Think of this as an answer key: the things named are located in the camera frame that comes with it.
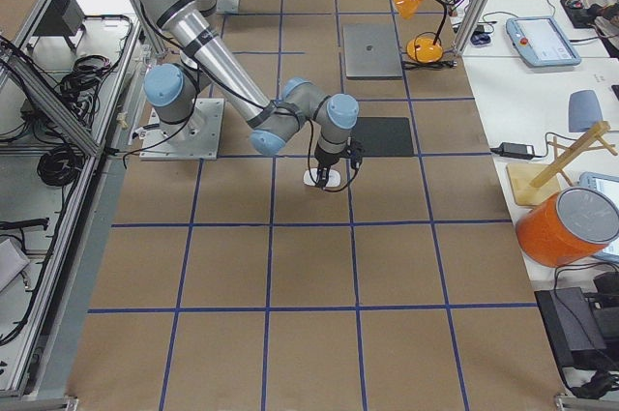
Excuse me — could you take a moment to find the black mousepad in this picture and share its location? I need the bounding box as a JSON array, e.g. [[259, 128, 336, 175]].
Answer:
[[352, 117, 415, 158]]

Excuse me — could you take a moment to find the silver laptop notebook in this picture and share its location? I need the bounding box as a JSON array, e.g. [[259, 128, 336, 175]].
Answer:
[[342, 23, 402, 80]]

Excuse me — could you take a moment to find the teach pendant tablet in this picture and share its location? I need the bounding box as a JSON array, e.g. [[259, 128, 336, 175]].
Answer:
[[505, 16, 581, 68]]

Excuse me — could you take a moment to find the white computer mouse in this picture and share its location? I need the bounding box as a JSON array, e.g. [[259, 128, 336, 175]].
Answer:
[[303, 168, 341, 189]]

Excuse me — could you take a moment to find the orange cylinder container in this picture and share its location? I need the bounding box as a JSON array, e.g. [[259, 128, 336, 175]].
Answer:
[[516, 187, 618, 267]]

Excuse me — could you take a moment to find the wooden stand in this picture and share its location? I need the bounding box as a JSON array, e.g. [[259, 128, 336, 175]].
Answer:
[[506, 121, 618, 207]]

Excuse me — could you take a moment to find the black power adapter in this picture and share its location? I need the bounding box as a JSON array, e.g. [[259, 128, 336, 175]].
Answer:
[[501, 142, 535, 160]]

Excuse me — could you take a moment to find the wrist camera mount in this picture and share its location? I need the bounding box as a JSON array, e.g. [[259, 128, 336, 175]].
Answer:
[[343, 137, 365, 171]]

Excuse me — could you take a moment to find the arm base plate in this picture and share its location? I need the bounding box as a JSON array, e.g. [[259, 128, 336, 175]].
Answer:
[[139, 98, 225, 161]]

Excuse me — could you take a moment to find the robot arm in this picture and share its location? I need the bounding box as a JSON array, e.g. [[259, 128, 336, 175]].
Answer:
[[140, 0, 363, 192]]

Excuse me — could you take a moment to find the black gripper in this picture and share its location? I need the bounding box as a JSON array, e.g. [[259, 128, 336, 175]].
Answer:
[[314, 142, 346, 188]]

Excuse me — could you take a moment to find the orange desk lamp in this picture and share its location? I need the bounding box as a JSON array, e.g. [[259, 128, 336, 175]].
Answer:
[[391, 0, 445, 64]]

